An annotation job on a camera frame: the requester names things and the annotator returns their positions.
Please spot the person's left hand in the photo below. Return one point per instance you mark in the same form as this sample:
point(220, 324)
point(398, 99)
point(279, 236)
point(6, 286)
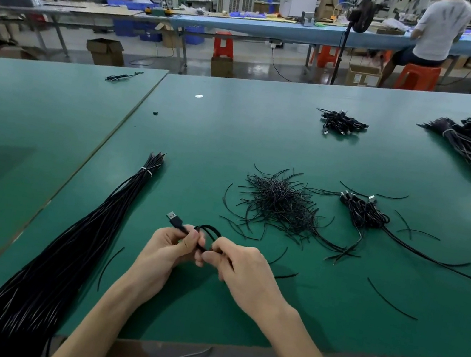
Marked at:
point(162, 259)

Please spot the person's right hand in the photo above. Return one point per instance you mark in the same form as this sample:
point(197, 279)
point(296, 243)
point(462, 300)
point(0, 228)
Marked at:
point(245, 278)

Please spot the person's left forearm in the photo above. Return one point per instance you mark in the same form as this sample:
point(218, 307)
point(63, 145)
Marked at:
point(104, 330)

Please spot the small cardboard box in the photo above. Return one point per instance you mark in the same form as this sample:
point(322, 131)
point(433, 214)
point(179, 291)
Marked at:
point(222, 66)

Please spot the open cardboard box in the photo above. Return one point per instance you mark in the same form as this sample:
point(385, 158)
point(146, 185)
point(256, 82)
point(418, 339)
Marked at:
point(105, 52)

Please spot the red plastic stool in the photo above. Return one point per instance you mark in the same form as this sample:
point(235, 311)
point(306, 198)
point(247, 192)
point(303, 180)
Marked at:
point(224, 45)

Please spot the orange plastic stool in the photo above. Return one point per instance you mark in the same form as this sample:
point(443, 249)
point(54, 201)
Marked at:
point(418, 77)
point(327, 57)

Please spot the long blue workbench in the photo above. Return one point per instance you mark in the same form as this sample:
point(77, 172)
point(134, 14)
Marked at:
point(307, 32)

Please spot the black fan on stand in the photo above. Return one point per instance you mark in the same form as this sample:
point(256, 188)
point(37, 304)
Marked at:
point(361, 15)

